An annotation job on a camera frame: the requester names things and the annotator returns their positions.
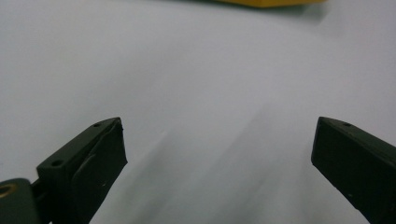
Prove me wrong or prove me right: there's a yellow object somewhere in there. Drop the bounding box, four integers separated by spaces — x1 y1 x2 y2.
214 0 328 8

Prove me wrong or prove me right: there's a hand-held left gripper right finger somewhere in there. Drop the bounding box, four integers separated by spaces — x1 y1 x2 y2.
310 116 396 224

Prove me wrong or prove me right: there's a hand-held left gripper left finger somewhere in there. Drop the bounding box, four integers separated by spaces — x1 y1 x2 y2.
31 117 129 224

